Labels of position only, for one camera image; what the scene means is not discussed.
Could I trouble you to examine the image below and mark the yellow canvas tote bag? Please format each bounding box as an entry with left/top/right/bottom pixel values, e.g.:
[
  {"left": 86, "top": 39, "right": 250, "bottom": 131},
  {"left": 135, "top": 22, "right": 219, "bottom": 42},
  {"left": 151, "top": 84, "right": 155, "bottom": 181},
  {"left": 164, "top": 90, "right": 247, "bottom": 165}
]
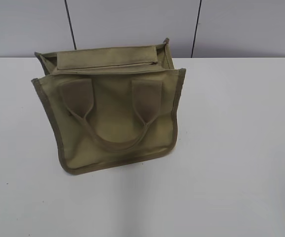
[{"left": 32, "top": 39, "right": 186, "bottom": 175}]

